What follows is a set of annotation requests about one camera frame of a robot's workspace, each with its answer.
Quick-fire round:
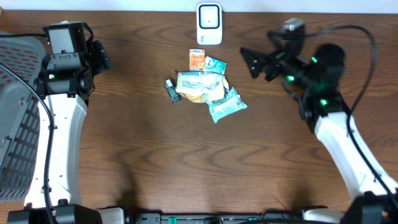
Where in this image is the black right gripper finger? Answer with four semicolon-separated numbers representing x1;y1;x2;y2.
267;30;286;50
239;47;269;79

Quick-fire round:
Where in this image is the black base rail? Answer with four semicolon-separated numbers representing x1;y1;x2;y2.
133;212;296;224

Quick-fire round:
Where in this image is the light green snack packet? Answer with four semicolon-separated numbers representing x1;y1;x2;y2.
207;87;248;123

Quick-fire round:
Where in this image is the grey plastic basket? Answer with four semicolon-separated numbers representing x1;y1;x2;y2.
1;37;45;202

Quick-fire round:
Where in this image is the yellow chips bag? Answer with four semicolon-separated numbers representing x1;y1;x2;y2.
175;72;229;103

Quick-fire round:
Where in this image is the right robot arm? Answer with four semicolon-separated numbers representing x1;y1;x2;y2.
240;31;397;223

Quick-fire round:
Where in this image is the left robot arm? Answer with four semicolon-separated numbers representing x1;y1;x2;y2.
1;21;129;223

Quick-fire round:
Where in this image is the orange tissue pack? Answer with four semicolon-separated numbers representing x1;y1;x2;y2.
189;49;205;71

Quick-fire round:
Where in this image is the teal tissue pack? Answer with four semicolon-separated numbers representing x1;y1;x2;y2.
203;56;226;75

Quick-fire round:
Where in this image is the dark green small box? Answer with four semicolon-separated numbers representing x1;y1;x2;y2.
164;79;180;104

